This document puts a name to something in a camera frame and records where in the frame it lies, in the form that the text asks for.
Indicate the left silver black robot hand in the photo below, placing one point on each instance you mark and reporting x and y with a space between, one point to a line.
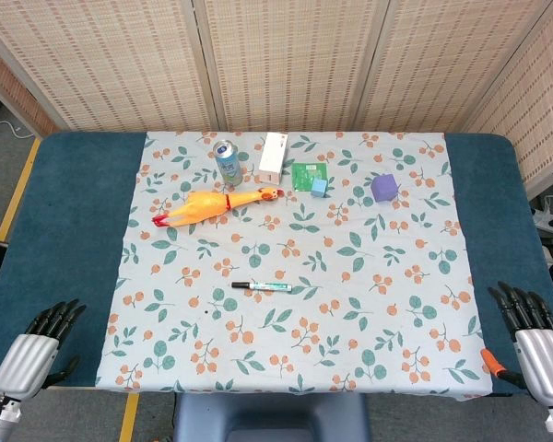
25 364

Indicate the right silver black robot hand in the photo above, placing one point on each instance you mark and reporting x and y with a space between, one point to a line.
544 359

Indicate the black marker cap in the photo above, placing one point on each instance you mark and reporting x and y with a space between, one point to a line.
240 285

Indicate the white green marker body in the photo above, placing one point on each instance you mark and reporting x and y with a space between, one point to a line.
272 288

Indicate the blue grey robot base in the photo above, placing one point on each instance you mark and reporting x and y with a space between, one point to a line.
267 414

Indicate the dark blue table cover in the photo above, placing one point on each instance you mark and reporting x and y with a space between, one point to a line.
64 230

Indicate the white metal stand base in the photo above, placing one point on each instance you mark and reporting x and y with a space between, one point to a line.
550 216

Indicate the purple cube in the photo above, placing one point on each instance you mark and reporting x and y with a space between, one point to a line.
384 188

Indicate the yellow rubber chicken toy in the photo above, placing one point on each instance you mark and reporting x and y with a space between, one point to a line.
203 205

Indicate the floral print tablecloth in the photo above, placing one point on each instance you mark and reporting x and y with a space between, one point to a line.
304 322

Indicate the woven bamboo screen panel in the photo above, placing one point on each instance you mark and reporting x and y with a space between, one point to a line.
14 92
442 64
534 106
101 64
290 64

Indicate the light blue small cube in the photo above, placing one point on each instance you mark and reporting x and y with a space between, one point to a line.
319 188

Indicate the light blue drink can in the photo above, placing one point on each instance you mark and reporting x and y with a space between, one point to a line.
228 166

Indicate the green flat packet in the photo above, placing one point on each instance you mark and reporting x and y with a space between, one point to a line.
304 175

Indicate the white cardboard box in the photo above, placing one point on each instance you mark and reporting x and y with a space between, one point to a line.
273 159

